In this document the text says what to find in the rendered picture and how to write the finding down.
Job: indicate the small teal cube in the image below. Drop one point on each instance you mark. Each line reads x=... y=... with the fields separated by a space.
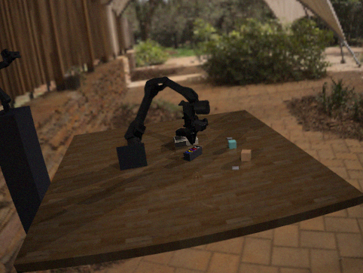
x=232 y=144

